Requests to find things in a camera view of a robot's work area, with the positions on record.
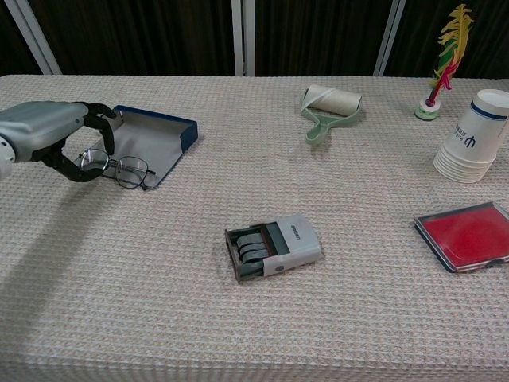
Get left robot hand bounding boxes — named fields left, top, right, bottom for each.
left=0, top=101, right=118, bottom=183

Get blue rectangular box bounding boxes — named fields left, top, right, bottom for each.
left=75, top=104, right=199, bottom=191

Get thin metal-framed eyeglasses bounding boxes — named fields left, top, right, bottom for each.
left=78, top=148, right=157, bottom=190

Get black pleated curtain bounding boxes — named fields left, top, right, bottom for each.
left=0, top=0, right=509, bottom=80

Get beige woven tablecloth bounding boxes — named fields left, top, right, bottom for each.
left=0, top=74, right=509, bottom=382

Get grey date stamp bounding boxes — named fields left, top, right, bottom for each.
left=223, top=213, right=322, bottom=283

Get colourful feather shuttlecock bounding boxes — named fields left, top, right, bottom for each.
left=414, top=3, right=474, bottom=121

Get white paper cup stack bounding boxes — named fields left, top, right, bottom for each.
left=433, top=88, right=509, bottom=184

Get red ink pad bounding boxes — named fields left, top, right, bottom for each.
left=413, top=201, right=509, bottom=274

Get white frame post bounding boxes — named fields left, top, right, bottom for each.
left=231, top=0, right=256, bottom=77
left=372, top=0, right=406, bottom=77
left=3, top=0, right=63, bottom=76

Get green handled lint roller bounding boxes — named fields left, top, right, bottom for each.
left=300, top=83, right=363, bottom=146

